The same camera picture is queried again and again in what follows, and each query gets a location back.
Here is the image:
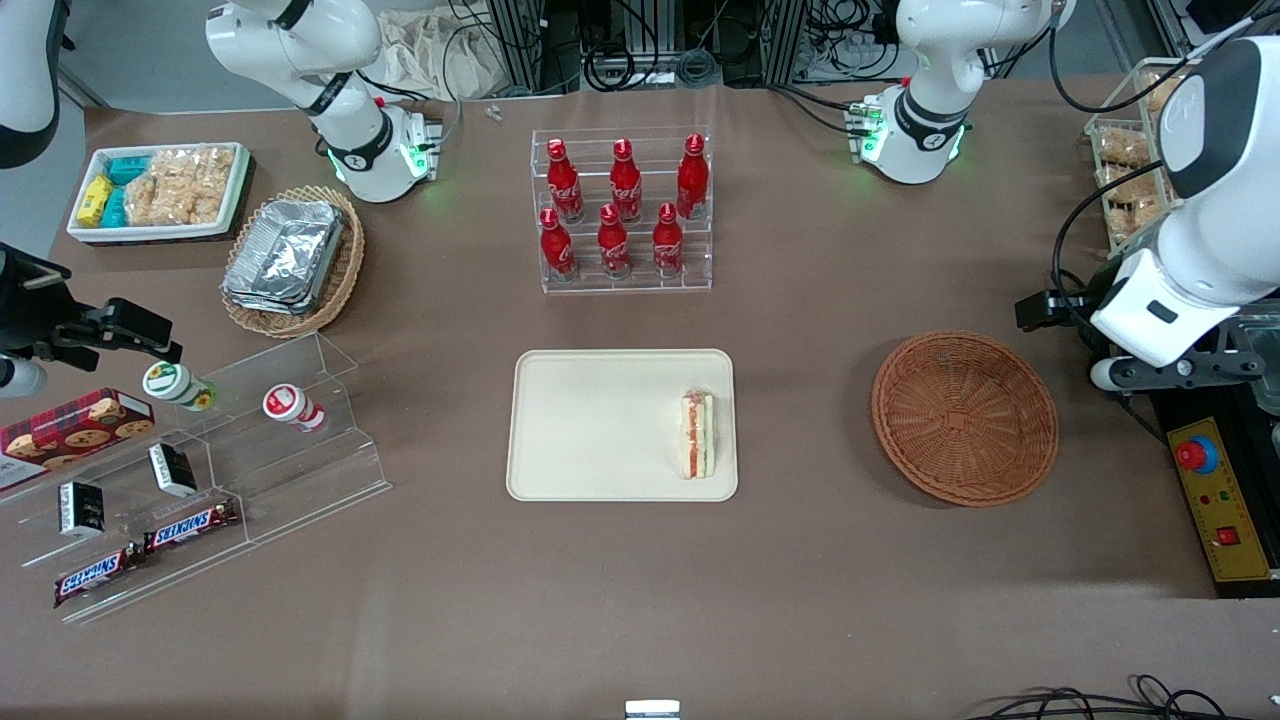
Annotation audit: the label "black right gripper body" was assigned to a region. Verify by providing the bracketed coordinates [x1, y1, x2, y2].
[0, 245, 101, 361]

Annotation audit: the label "triangle sandwich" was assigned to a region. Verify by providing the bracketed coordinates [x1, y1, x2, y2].
[680, 390, 716, 479]

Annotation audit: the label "brown round wicker basket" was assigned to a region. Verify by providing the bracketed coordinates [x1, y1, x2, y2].
[871, 331, 1059, 508]

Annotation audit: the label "aluminium foil tray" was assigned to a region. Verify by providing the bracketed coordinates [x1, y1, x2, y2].
[225, 198, 346, 303]
[225, 288, 323, 317]

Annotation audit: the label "light oval wicker basket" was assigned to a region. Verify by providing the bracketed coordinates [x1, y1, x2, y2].
[222, 185, 366, 339]

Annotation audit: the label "cream rectangular tray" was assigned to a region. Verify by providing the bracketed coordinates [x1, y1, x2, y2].
[506, 349, 739, 502]

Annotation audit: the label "green lidded yogurt cup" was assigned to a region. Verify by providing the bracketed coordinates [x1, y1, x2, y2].
[142, 361, 218, 412]

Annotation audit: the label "red tartan cookie box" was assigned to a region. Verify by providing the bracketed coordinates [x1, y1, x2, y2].
[0, 388, 156, 491]

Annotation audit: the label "white plastic snack bin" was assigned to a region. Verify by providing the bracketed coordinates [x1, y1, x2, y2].
[67, 142, 251, 245]

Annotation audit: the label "clear rice cracker bag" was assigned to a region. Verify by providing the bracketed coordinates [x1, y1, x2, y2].
[125, 146, 237, 227]
[1100, 168, 1166, 236]
[1095, 128, 1156, 168]

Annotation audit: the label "yellow snack packet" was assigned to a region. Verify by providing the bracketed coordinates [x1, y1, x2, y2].
[78, 175, 115, 227]

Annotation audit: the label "clear plastic container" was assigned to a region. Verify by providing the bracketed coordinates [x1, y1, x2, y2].
[1235, 310, 1280, 416]

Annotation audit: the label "small black white box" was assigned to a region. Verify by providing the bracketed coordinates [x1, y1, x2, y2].
[58, 481, 106, 538]
[148, 443, 198, 498]

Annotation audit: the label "red lidded yogurt cup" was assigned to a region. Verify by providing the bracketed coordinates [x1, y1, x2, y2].
[263, 384, 327, 433]

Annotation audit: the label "Snickers chocolate bar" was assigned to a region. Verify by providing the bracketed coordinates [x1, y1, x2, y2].
[53, 545, 141, 608]
[143, 500, 239, 554]

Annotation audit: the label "clear acrylic stepped shelf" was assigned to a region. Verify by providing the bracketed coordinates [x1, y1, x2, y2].
[0, 332, 393, 626]

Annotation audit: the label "yellow emergency stop box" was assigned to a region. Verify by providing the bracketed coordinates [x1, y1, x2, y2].
[1165, 415, 1279, 599]

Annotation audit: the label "clear acrylic bottle rack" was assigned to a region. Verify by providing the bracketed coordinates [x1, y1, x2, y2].
[530, 125, 713, 294]

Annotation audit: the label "red cola bottle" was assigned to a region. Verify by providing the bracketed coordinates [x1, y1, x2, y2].
[677, 133, 709, 221]
[610, 138, 643, 223]
[597, 203, 632, 279]
[546, 138, 584, 223]
[652, 203, 685, 278]
[539, 207, 577, 281]

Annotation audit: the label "white cloth bag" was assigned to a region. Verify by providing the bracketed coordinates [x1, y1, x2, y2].
[375, 8, 516, 101]

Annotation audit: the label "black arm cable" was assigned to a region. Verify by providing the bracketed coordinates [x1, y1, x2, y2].
[1050, 158, 1171, 301]

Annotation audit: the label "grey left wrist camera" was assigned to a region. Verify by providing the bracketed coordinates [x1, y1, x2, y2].
[1090, 345, 1266, 393]

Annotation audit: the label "clear wire snack rack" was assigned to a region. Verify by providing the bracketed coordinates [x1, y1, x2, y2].
[1085, 58, 1201, 256]

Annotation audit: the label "black base cable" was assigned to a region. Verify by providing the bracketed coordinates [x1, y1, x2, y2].
[768, 83, 873, 138]

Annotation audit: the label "black floor cable loops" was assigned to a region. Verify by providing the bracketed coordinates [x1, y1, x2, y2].
[965, 675, 1236, 720]

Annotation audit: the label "black coiled cable bundle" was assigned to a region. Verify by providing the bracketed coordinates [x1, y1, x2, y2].
[580, 0, 721, 93]

